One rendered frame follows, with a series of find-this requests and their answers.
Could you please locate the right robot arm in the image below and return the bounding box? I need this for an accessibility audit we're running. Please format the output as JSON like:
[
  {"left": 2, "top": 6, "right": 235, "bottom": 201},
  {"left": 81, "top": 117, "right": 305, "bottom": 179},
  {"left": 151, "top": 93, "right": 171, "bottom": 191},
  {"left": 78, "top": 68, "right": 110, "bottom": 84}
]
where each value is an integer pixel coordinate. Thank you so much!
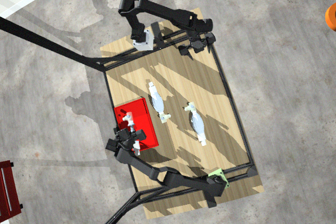
[{"left": 105, "top": 128, "right": 227, "bottom": 197}]

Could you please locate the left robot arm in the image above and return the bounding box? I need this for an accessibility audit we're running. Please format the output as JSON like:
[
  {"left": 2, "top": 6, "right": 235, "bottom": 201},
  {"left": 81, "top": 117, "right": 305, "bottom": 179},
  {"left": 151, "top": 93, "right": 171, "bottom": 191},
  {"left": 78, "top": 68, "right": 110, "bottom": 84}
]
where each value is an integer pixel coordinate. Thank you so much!
[{"left": 118, "top": 0, "right": 213, "bottom": 53}]

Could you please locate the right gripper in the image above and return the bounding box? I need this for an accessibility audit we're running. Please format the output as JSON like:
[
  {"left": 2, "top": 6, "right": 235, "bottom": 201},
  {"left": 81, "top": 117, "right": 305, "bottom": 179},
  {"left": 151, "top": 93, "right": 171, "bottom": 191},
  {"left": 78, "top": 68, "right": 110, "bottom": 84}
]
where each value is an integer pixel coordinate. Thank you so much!
[{"left": 114, "top": 129, "right": 147, "bottom": 149}]

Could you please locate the red tray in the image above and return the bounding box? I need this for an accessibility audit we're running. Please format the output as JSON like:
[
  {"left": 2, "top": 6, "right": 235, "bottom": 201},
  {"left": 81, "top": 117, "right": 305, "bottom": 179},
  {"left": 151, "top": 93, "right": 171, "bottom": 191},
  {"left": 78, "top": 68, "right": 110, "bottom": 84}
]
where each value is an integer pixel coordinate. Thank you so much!
[{"left": 114, "top": 98, "right": 159, "bottom": 151}]

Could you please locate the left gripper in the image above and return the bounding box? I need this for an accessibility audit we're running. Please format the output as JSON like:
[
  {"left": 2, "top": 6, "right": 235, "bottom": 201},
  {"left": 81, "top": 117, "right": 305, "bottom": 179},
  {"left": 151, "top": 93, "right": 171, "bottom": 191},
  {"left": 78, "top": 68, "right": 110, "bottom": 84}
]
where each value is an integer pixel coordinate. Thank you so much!
[{"left": 178, "top": 32, "right": 216, "bottom": 60}]

